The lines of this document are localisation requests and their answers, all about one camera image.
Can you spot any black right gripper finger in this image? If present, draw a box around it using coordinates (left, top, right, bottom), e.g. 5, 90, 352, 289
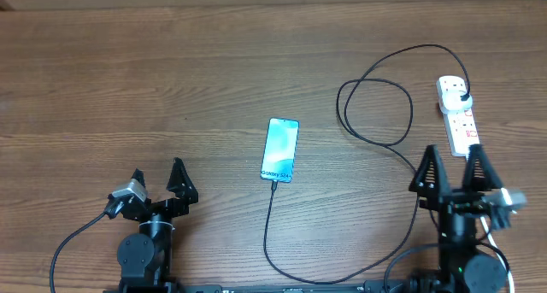
462, 144, 504, 190
409, 144, 452, 199

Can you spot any Samsung Galaxy smartphone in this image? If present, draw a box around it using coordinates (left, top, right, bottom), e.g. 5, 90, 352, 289
260, 118, 300, 183

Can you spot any black USB charging cable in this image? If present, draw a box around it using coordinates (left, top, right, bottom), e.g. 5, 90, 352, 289
263, 44, 472, 285

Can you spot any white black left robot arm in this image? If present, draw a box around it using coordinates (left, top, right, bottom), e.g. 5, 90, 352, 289
105, 157, 198, 292

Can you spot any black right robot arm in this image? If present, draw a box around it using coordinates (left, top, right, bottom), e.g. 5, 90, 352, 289
405, 144, 520, 292

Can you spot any white charger adapter plug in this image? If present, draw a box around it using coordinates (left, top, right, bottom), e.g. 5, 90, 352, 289
439, 91, 473, 114

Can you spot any white power extension strip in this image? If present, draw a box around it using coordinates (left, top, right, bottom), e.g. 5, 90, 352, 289
436, 75, 479, 159

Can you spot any white power strip cord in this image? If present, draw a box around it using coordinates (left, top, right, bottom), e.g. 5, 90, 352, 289
464, 154, 516, 293

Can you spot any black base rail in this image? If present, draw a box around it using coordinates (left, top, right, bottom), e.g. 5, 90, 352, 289
103, 280, 408, 293

